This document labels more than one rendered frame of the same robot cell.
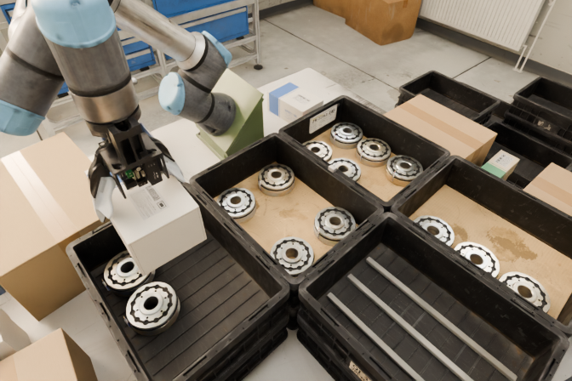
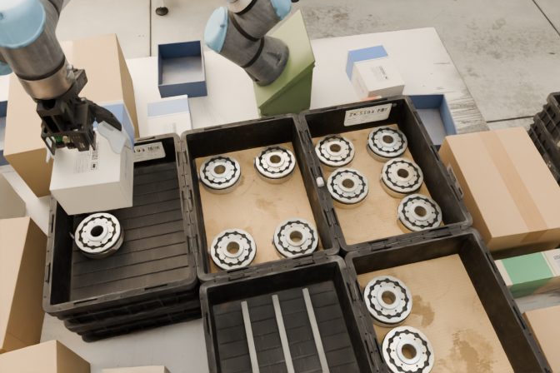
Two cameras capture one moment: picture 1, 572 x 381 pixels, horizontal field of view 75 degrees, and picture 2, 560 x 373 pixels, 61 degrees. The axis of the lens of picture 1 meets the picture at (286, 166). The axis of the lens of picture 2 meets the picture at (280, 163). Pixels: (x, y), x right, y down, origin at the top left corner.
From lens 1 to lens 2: 43 cm
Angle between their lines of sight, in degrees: 22
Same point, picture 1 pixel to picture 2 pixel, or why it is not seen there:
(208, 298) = (146, 250)
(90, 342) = not seen: hidden behind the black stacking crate
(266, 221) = (239, 203)
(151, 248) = (73, 198)
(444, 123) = (519, 180)
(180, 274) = (137, 216)
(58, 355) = (18, 237)
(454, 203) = (448, 280)
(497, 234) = (468, 339)
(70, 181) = (93, 89)
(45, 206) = not seen: hidden behind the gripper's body
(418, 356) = not seen: outside the picture
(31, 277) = (32, 164)
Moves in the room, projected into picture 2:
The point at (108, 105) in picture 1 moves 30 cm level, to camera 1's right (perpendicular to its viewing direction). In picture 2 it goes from (34, 88) to (202, 173)
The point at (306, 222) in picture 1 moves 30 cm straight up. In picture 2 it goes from (274, 222) to (272, 146)
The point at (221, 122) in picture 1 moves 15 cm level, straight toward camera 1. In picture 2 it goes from (263, 74) to (246, 111)
